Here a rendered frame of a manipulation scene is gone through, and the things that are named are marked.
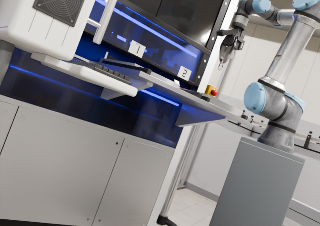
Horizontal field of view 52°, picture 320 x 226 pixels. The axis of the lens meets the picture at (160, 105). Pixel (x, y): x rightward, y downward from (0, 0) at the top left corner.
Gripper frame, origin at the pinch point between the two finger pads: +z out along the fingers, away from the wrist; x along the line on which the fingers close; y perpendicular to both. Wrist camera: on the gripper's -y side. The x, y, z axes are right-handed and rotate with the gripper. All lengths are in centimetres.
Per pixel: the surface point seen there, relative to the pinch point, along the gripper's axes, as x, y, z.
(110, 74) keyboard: -32, -72, 31
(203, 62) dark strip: 21.9, 7.7, 0.5
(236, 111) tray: -15.9, 6.0, 22.7
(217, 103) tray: -15.9, -8.4, 23.1
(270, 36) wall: 153, 211, -103
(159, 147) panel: 21, -1, 55
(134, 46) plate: 21.5, -38.9, 10.7
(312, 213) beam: -28, 89, 60
